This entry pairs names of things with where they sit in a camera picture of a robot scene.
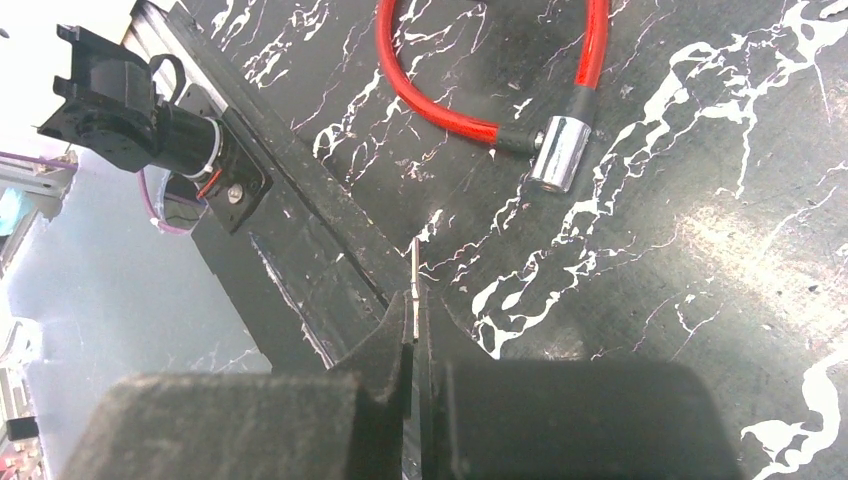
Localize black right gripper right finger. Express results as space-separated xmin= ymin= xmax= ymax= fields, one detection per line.
xmin=415 ymin=294 xmax=743 ymax=479

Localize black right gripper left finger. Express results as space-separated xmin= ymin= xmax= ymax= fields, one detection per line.
xmin=61 ymin=293 xmax=413 ymax=479

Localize small silver metal piece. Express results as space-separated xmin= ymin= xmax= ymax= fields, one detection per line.
xmin=410 ymin=237 xmax=421 ymax=343

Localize red cable lock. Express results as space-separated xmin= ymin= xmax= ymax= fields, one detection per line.
xmin=376 ymin=0 xmax=610 ymax=193

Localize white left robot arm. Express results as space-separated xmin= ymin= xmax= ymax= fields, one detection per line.
xmin=37 ymin=25 xmax=223 ymax=180

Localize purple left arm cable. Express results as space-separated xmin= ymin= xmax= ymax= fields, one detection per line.
xmin=0 ymin=150 xmax=200 ymax=238

